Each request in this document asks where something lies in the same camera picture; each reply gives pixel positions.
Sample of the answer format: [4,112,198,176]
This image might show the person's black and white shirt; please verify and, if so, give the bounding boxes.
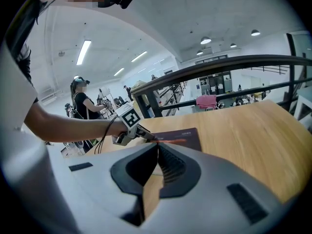
[0,0,39,134]

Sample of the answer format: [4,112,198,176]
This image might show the ceiling tube lights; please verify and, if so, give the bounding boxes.
[76,39,166,77]

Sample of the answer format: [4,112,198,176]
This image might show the cream plastic bag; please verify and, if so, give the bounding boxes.
[131,80,152,92]

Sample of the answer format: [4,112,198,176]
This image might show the pink cloth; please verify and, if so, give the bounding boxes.
[196,94,217,110]

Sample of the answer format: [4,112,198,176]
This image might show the white table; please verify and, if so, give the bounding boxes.
[293,86,312,134]

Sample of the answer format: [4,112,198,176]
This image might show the distant black balcony railing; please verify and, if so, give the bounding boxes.
[246,66,291,75]

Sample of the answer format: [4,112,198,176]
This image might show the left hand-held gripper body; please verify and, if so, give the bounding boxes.
[112,100,147,147]

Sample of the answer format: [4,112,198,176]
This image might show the black framed glass doors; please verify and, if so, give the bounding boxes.
[198,72,232,96]

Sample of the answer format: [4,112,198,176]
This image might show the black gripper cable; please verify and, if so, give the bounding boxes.
[94,116,118,155]

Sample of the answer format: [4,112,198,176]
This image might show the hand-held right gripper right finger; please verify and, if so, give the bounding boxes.
[142,141,281,234]

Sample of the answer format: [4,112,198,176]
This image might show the black metal railing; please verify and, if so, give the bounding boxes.
[130,54,312,118]

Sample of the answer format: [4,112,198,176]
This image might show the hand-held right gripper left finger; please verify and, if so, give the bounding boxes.
[65,142,160,227]

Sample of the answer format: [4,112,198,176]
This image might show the black wall column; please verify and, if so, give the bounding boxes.
[286,33,298,58]

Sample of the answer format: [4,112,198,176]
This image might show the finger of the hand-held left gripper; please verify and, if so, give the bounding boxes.
[142,133,157,144]
[139,125,154,136]

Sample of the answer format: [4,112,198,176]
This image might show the person's left forearm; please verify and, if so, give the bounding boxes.
[24,101,129,143]

